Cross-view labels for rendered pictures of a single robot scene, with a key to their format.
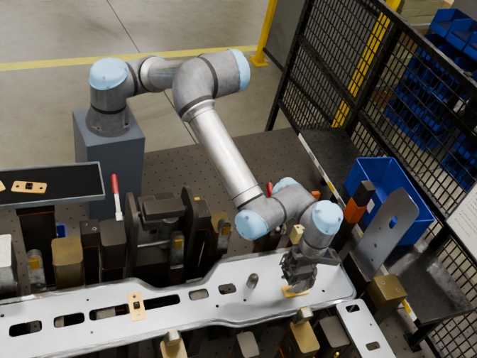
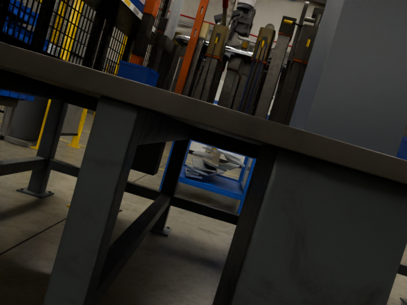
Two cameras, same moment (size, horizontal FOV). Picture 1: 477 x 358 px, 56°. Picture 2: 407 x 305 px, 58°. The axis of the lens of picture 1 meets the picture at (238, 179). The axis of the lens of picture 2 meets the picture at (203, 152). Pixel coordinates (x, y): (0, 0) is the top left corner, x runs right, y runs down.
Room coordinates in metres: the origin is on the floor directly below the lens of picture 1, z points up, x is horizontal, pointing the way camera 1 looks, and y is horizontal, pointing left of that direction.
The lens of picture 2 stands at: (2.04, 0.83, 0.65)
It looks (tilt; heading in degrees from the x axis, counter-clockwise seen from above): 3 degrees down; 220
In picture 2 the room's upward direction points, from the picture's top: 16 degrees clockwise
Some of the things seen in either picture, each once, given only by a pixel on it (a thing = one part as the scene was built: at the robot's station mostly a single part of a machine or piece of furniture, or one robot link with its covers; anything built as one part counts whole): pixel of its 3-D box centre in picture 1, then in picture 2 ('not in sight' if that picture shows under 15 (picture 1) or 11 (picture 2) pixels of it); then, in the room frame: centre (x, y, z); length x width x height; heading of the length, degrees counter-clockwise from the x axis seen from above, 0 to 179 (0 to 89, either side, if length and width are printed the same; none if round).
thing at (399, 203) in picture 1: (382, 234); (178, 1); (0.97, -0.47, 1.17); 0.12 x 0.01 x 0.34; 30
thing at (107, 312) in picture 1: (106, 339); not in sight; (0.57, 0.24, 0.84); 0.12 x 0.05 x 0.29; 30
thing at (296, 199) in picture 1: (290, 202); not in sight; (0.84, -0.15, 1.32); 0.11 x 0.11 x 0.08; 52
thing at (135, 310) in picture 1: (136, 305); not in sight; (0.61, 0.17, 1.01); 0.08 x 0.04 x 0.01; 31
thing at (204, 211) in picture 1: (192, 249); (272, 76); (0.91, 0.08, 0.91); 0.07 x 0.05 x 0.42; 30
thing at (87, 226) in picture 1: (91, 267); not in sight; (0.75, 0.36, 0.90); 0.05 x 0.05 x 0.40; 30
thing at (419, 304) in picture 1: (372, 208); (114, 9); (1.23, -0.51, 1.02); 0.90 x 0.22 x 0.03; 30
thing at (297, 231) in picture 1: (284, 261); (192, 67); (0.99, -0.24, 0.88); 0.04 x 0.04 x 0.37; 30
